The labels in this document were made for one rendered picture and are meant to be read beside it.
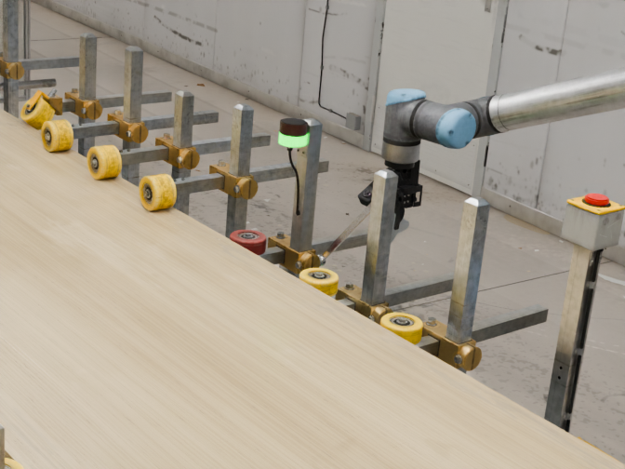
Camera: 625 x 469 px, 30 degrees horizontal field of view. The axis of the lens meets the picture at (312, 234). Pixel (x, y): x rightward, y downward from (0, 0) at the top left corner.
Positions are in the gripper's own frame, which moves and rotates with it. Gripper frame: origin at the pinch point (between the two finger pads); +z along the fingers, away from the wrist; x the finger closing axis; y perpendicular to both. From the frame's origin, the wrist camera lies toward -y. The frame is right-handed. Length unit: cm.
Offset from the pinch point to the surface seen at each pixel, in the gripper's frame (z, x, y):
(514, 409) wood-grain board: -8, -85, -47
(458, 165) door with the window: 75, 203, 237
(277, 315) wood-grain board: -9, -36, -60
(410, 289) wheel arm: -0.6, -26.7, -16.3
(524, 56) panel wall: 11, 169, 236
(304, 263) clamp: -3.4, -8.8, -32.0
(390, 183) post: -28, -31, -29
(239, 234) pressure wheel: -8.8, 1.2, -42.8
